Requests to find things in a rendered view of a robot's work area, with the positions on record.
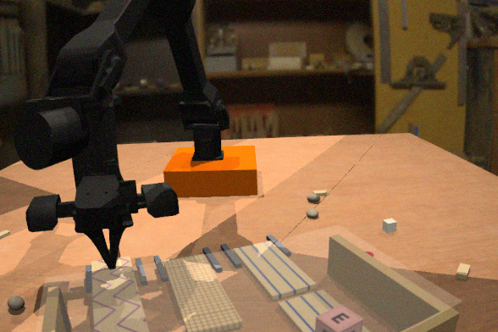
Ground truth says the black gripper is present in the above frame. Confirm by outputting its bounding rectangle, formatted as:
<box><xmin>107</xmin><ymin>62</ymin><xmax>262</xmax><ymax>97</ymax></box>
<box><xmin>25</xmin><ymin>147</ymin><xmax>180</xmax><ymax>269</ymax></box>

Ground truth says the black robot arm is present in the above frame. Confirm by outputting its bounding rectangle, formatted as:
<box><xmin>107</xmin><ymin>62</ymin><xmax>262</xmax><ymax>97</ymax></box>
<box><xmin>14</xmin><ymin>0</ymin><xmax>230</xmax><ymax>231</ymax></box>

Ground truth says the grey sphere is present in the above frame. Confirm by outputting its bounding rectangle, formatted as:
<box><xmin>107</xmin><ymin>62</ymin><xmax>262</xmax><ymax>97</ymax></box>
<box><xmin>306</xmin><ymin>208</ymin><xmax>318</xmax><ymax>218</ymax></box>
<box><xmin>307</xmin><ymin>194</ymin><xmax>320</xmax><ymax>202</ymax></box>
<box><xmin>8</xmin><ymin>296</ymin><xmax>25</xmax><ymax>311</ymax></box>

